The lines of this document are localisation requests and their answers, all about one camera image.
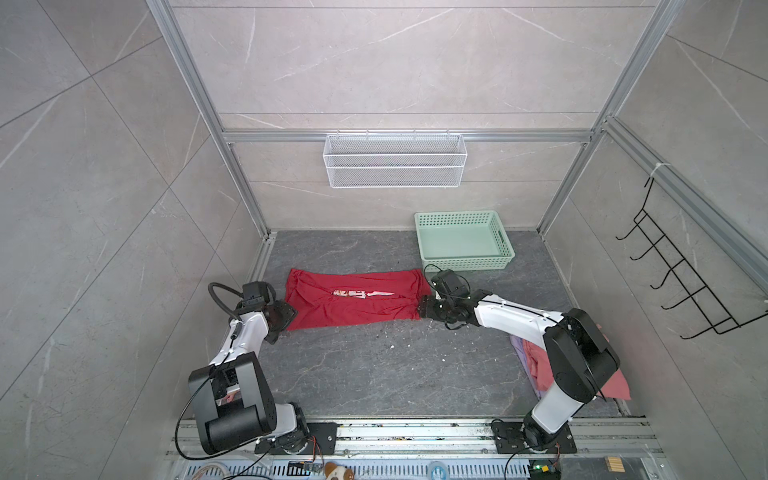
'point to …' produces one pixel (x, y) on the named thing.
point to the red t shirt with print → (321, 299)
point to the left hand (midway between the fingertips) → (284, 312)
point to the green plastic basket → (462, 241)
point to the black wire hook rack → (718, 318)
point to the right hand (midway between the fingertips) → (423, 307)
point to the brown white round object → (334, 472)
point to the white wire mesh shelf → (395, 161)
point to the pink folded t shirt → (616, 387)
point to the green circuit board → (545, 469)
